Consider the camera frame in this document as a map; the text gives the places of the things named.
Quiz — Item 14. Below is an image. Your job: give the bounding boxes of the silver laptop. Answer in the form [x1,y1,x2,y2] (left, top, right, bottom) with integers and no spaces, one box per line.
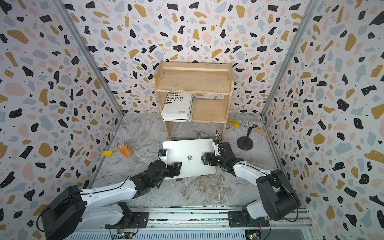
[161,139,216,179]

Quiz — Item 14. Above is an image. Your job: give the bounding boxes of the small yellow object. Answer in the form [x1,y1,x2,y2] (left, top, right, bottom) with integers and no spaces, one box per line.
[232,122,240,128]

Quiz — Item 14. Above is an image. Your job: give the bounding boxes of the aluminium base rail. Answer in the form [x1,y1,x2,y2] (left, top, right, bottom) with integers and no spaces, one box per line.
[68,206,317,240]

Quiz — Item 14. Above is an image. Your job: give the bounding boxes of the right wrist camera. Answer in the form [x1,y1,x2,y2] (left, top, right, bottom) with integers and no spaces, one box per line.
[212,140,233,157]

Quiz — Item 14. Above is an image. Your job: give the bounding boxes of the black laptop stand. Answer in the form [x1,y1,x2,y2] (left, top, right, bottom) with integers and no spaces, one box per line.
[171,134,202,141]

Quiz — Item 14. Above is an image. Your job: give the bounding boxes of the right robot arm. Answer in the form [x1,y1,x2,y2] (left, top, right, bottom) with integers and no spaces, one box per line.
[201,148,301,225]

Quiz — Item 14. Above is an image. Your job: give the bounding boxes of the orange soda can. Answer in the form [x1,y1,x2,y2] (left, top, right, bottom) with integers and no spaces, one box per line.
[117,141,134,158]

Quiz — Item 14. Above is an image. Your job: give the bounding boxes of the white book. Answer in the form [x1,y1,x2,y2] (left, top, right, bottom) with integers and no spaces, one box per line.
[162,92,193,121]

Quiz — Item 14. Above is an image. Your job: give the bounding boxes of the black microphone on stand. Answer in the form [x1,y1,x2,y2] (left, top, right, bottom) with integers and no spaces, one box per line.
[237,119,258,151]

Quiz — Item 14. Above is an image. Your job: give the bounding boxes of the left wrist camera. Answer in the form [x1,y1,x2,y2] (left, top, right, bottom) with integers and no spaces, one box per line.
[158,149,167,162]

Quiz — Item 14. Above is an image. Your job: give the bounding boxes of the yellow sponge block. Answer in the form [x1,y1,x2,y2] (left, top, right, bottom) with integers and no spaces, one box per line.
[102,151,113,157]

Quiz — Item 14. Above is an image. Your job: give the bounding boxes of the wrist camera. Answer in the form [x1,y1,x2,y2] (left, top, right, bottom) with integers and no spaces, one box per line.
[158,149,167,162]
[212,140,233,157]

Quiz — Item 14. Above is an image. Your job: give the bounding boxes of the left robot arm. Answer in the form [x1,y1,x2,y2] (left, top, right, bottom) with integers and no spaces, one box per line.
[39,160,182,240]

